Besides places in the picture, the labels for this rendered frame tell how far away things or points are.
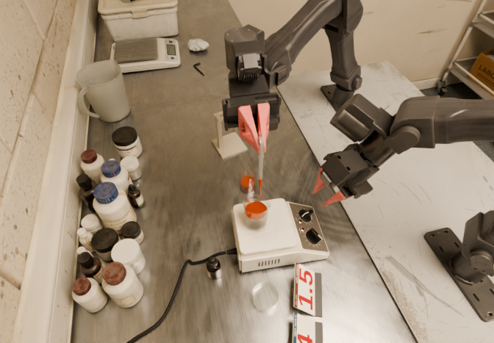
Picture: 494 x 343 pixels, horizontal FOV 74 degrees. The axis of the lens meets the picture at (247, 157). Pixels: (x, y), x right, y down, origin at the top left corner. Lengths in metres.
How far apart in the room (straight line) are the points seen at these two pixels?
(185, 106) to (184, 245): 0.51
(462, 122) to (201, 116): 0.75
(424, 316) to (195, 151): 0.68
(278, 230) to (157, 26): 1.07
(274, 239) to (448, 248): 0.41
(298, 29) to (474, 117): 0.36
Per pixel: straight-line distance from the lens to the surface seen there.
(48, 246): 0.77
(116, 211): 0.78
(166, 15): 1.50
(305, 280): 0.73
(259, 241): 0.69
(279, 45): 0.70
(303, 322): 0.71
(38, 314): 0.71
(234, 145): 0.96
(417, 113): 0.58
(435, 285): 0.85
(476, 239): 0.74
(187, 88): 1.21
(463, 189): 1.04
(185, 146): 0.99
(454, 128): 0.58
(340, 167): 0.57
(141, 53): 1.36
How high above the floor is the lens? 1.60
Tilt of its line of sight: 48 degrees down
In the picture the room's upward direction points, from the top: straight up
